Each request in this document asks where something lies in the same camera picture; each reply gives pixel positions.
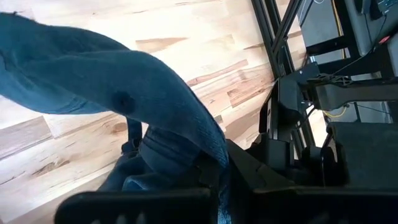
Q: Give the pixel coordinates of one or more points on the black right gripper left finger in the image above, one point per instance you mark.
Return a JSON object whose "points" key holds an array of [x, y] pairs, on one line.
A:
{"points": [[140, 208]]}

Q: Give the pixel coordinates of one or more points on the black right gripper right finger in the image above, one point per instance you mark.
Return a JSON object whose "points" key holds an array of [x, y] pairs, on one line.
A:
{"points": [[311, 208]]}

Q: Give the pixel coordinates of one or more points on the blue denim cap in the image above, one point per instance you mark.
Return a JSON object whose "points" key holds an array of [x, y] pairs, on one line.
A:
{"points": [[124, 81]]}

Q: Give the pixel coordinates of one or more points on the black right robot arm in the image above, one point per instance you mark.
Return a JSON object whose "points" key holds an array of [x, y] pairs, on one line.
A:
{"points": [[280, 102]]}

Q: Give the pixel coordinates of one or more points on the grey padded chair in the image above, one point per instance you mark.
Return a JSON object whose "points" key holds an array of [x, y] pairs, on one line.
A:
{"points": [[363, 28]]}

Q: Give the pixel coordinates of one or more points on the black aluminium table frame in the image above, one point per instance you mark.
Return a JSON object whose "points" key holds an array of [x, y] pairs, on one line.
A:
{"points": [[266, 37]]}

